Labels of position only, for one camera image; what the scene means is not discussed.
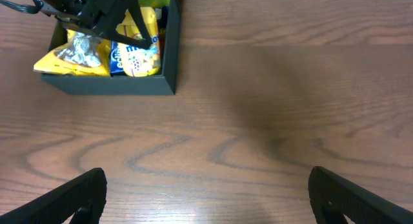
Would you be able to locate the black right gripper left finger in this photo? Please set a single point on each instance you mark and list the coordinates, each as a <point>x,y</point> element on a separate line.
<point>82,200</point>

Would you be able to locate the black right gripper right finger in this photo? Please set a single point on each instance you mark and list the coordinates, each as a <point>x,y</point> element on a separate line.
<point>335,199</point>

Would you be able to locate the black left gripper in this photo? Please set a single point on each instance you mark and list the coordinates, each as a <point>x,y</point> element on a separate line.
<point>99,18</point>

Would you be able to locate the yellow candy tube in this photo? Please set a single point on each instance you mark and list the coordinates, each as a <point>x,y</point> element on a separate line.
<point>138,62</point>

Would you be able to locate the yellow snack bag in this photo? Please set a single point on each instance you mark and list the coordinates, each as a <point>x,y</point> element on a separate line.
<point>82,55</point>

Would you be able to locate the purple dairy milk chocolate bar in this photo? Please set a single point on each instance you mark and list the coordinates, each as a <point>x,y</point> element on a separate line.
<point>162,23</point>

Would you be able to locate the blue eclipse mints tin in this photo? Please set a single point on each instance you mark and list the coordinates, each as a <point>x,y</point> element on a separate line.
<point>116,66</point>

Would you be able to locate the black gift box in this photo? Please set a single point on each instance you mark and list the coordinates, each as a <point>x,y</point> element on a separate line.
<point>163,83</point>

